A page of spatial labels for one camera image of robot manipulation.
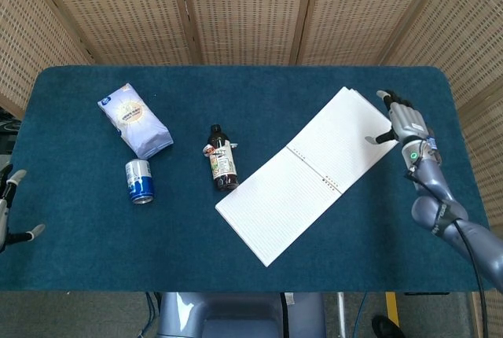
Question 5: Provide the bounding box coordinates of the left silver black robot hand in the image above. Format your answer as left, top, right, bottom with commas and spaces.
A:
0, 163, 46, 255

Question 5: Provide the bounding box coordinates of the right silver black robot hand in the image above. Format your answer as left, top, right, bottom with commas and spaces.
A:
364, 89, 435, 146

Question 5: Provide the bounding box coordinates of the cream paper notebook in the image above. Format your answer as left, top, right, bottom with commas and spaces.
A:
215, 86, 400, 268

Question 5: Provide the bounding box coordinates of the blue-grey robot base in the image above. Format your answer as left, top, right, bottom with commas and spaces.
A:
156, 292, 327, 338

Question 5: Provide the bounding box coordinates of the teal blue carpeted table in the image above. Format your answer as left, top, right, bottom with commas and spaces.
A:
0, 64, 497, 294

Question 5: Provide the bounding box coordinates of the dark equipment behind table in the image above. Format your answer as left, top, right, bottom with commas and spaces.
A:
0, 106, 23, 155

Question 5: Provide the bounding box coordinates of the woven bamboo screen panel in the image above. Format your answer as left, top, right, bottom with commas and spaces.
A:
176, 0, 318, 66
26, 0, 202, 66
379, 0, 503, 113
296, 0, 455, 66
0, 0, 94, 119
457, 86, 503, 229

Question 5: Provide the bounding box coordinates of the blue white drink can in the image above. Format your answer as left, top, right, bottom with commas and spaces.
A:
124, 158, 156, 205

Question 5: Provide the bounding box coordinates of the white snack bag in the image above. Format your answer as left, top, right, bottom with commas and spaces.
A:
97, 83, 174, 160

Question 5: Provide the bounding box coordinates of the dark tea bottle with label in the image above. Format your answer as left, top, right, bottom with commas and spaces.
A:
203, 123, 240, 193

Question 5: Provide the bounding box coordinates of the metal table leg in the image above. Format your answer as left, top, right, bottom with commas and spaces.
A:
336, 292, 347, 338

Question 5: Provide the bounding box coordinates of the black shoe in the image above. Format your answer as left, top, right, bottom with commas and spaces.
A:
371, 314, 406, 338

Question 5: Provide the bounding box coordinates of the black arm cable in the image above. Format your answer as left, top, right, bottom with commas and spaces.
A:
406, 171, 490, 338

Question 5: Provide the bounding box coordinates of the blue floor cable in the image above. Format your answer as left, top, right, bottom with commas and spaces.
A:
140, 292, 160, 338
351, 292, 369, 337

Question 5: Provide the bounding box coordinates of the black base cable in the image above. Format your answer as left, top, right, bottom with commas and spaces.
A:
279, 292, 291, 338

